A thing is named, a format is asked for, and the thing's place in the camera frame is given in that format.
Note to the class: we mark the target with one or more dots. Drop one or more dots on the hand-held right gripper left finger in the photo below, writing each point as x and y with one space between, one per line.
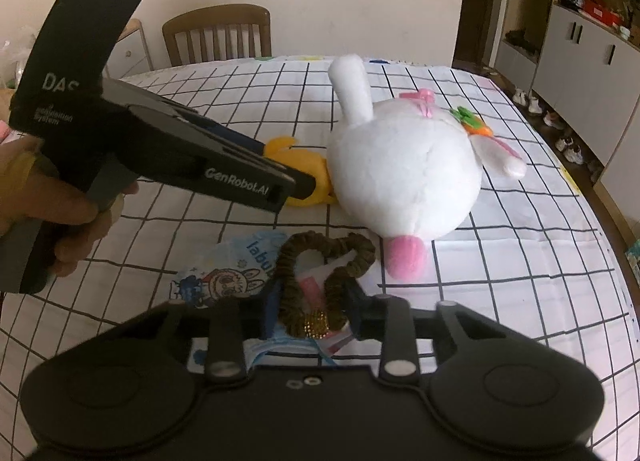
270 311

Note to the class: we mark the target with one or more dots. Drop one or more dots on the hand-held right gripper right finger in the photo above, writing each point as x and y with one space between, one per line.
362 316

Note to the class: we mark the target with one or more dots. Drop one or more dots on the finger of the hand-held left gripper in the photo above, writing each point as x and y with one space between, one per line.
304 185
230 133

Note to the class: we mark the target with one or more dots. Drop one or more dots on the yellow plush toy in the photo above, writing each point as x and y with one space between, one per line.
322 168

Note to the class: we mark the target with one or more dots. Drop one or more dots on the brown scrunchie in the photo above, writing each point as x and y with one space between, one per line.
287 291

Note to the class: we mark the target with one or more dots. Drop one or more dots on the person's left hand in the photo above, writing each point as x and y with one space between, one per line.
45 191

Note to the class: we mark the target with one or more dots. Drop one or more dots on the wooden cabinet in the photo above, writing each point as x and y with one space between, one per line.
130 53

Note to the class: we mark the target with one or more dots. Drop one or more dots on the cartoon printed blue packet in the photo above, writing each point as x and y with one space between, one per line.
225 266

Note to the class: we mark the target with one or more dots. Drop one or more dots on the clear plastic bag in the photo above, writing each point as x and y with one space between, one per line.
15 56

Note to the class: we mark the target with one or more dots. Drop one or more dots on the white plush rabbit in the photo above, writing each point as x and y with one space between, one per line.
400 166

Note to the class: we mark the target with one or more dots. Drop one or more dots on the wooden chair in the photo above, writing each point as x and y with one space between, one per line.
215 16

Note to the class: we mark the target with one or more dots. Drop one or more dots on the white checkered cloth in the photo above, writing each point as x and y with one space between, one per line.
500 266

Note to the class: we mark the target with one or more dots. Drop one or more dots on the white shoe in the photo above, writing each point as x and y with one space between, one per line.
554 120
574 153
535 105
519 98

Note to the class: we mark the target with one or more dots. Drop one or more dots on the brown wooden door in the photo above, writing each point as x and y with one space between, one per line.
475 16

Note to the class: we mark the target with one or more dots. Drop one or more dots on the grey cabinet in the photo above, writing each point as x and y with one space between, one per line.
585 66

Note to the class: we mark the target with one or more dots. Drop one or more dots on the red box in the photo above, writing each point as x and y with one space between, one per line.
602 11

